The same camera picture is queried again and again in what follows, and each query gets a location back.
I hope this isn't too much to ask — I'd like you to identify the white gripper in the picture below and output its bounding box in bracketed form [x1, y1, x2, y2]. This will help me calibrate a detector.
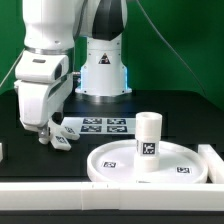
[18, 74, 73, 139]

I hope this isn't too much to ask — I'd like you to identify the white cross-shaped table base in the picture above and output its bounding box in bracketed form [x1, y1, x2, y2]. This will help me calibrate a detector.
[39, 119, 80, 151]

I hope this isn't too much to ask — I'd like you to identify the white round table top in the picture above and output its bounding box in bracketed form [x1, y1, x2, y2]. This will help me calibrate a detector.
[87, 139, 208, 184]

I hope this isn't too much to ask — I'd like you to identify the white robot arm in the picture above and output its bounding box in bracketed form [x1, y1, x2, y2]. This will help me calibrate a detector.
[15, 0, 131, 141]

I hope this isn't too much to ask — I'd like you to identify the white marker sheet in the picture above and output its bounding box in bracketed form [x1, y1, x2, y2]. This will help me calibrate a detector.
[62, 117, 135, 135]

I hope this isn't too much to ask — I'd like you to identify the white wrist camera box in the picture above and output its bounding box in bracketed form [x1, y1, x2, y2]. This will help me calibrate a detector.
[15, 51, 69, 83]

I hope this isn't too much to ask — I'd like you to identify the white front fence rail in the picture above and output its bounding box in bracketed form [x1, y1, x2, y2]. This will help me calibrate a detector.
[0, 182, 224, 211]

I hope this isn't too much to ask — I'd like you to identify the white fence rail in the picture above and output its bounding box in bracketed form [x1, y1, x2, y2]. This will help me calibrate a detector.
[198, 144, 224, 184]
[0, 182, 224, 211]

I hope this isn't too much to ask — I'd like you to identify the white cable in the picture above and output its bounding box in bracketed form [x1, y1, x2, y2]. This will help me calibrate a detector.
[0, 49, 26, 88]

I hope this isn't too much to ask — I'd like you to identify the white right fence rail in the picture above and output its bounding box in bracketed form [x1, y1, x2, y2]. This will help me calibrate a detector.
[198, 144, 224, 184]

